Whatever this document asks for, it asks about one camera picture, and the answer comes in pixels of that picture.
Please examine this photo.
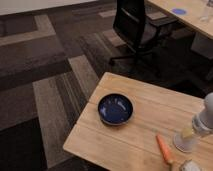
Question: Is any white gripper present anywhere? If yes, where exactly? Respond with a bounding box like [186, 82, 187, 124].
[181, 115, 213, 139]

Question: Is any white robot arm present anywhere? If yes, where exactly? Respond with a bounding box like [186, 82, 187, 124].
[181, 93, 213, 138]

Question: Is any orange carrot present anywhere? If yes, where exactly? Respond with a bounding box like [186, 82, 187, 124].
[156, 134, 174, 164]

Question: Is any white crumpled object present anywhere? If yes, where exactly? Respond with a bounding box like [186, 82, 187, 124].
[179, 160, 202, 171]

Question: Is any dark blue bowl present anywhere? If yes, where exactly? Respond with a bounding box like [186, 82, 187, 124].
[97, 93, 133, 126]

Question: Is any black office chair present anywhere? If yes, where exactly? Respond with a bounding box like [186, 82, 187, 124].
[109, 0, 176, 76]

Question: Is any light wooden desk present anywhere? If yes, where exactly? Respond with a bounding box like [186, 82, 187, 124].
[147, 0, 213, 39]

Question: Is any blue round coaster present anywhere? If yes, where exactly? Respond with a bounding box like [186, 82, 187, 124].
[172, 8, 186, 15]

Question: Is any clear drinking glass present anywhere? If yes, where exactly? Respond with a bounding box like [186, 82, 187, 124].
[201, 0, 213, 21]

